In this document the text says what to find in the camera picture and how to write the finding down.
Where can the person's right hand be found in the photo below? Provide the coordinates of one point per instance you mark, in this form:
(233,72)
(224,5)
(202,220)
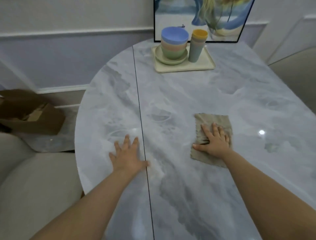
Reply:
(217,144)

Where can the person's left hand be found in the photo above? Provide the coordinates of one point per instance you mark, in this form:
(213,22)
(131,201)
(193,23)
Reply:
(128,159)

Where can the person's right little finger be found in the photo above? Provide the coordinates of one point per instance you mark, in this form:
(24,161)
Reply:
(227,139)

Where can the person's left thumb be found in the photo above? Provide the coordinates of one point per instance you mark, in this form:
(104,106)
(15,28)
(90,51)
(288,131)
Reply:
(145,164)

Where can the person's left middle finger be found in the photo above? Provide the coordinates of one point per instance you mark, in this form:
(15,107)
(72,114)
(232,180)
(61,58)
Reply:
(127,143)

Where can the person's left little finger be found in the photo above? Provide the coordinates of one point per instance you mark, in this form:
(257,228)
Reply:
(113,158)

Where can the person's right thumb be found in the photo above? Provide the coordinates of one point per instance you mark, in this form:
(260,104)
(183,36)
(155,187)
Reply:
(200,147)

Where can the person's right middle finger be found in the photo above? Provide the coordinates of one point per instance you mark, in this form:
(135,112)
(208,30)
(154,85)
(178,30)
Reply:
(215,129)

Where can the beige cleaning cloth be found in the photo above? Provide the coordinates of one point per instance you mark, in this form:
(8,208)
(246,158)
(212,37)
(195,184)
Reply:
(212,120)

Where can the person's right forearm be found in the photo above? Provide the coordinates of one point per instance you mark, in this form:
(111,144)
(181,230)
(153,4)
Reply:
(266,197)

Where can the person's left forearm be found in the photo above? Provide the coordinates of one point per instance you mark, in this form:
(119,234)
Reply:
(93,205)

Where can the cream rectangular tray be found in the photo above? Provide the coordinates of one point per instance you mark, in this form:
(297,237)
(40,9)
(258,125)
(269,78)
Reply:
(197,65)

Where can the brown cardboard box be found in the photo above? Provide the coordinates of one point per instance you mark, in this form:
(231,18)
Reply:
(47,121)

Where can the grey-green plastic cup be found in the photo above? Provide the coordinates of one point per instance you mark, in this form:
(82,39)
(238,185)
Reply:
(196,53)

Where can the pale green plate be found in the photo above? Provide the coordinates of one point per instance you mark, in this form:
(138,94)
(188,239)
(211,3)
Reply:
(170,61)

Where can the green plastic bowl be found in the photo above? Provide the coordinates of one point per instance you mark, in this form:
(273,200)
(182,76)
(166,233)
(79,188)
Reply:
(172,54)

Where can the cream upholstered chair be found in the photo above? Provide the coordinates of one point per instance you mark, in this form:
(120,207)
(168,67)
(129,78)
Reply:
(32,192)

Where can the pink plastic bowl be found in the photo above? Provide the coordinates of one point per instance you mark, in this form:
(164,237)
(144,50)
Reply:
(174,47)

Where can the yellow plastic cup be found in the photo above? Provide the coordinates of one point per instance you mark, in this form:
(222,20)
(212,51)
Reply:
(199,34)

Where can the blue plastic bowl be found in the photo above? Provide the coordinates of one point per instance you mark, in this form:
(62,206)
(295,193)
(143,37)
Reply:
(174,35)

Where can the black framed painting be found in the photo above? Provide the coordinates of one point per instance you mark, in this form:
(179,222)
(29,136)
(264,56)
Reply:
(222,22)

